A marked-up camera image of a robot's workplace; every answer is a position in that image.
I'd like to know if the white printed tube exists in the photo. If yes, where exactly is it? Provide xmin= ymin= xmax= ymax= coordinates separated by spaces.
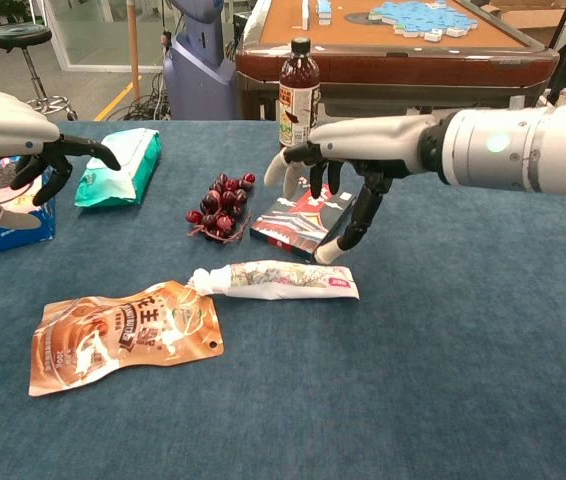
xmin=185 ymin=259 xmax=361 ymax=302

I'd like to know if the cardboard box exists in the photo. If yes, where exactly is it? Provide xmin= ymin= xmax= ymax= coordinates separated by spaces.
xmin=480 ymin=0 xmax=566 ymax=47

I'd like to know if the black cable bundle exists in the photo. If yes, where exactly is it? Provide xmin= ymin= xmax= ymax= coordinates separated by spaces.
xmin=112 ymin=74 xmax=172 ymax=122

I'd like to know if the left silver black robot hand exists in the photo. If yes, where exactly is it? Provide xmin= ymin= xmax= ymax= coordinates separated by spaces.
xmin=0 ymin=87 xmax=123 ymax=232

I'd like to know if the dark red grape bunch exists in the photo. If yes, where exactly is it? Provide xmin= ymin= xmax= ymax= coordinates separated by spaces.
xmin=185 ymin=172 xmax=257 ymax=245

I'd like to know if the wooden pole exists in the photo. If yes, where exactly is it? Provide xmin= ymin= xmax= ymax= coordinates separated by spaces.
xmin=126 ymin=0 xmax=143 ymax=102

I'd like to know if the green wet wipes pack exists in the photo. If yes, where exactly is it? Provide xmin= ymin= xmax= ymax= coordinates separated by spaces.
xmin=73 ymin=127 xmax=163 ymax=209

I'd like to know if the dark drink bottle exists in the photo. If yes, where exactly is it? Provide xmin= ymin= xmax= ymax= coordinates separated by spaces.
xmin=277 ymin=37 xmax=321 ymax=150

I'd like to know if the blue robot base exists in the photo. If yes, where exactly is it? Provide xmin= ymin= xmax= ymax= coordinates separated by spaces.
xmin=162 ymin=0 xmax=239 ymax=122

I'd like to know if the chrome swivel stool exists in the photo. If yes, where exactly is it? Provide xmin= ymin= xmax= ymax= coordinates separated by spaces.
xmin=0 ymin=23 xmax=78 ymax=121

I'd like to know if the orange spout pouch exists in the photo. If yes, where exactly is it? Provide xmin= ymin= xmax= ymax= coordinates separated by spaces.
xmin=28 ymin=279 xmax=226 ymax=398

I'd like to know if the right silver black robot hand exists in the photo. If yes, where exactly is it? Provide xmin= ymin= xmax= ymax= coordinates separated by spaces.
xmin=263 ymin=113 xmax=439 ymax=266

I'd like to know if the blue felt table mat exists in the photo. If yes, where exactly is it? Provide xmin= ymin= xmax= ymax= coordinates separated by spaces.
xmin=0 ymin=118 xmax=566 ymax=480

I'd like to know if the blue cookie box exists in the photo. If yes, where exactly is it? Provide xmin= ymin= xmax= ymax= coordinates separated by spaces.
xmin=0 ymin=156 xmax=58 ymax=258

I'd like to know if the brown mahjong table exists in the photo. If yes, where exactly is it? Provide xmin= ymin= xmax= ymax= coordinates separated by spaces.
xmin=234 ymin=0 xmax=561 ymax=123

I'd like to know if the dark box with red print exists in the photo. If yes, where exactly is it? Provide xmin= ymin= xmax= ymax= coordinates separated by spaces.
xmin=249 ymin=183 xmax=358 ymax=263

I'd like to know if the blue mahjong tile pile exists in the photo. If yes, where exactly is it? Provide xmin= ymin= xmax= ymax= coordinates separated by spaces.
xmin=366 ymin=0 xmax=480 ymax=43

